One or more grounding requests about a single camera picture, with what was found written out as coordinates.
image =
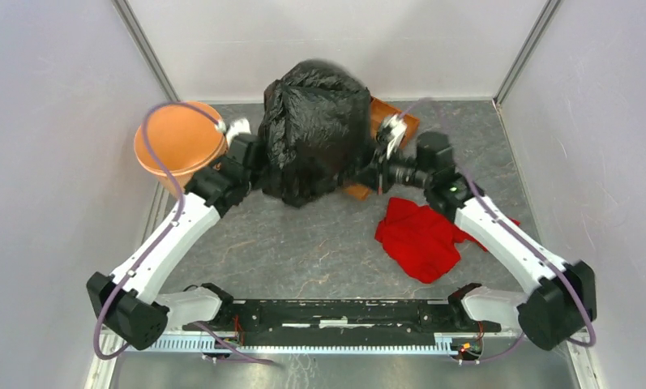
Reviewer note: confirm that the red cloth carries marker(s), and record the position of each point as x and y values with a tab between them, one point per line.
421	241

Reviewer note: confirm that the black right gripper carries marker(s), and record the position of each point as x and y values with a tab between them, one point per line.
376	177

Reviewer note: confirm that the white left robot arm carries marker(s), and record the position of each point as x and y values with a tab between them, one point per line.
128	300

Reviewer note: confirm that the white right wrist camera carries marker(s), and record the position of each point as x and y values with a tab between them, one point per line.
392	129

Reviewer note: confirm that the orange trash bin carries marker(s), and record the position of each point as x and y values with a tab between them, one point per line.
184	140

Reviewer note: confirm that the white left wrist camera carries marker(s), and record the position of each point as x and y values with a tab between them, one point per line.
238	127

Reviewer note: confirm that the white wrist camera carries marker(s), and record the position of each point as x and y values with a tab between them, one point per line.
392	129
238	127

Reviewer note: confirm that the black plastic trash bag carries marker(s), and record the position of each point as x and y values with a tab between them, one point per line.
316	128

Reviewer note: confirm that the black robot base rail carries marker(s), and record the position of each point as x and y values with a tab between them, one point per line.
346	324

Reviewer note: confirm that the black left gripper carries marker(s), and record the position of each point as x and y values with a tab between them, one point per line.
263	163

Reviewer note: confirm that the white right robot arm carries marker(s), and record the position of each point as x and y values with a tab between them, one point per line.
557	301

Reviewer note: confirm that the orange wooden compartment tray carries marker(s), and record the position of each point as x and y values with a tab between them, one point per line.
380	109

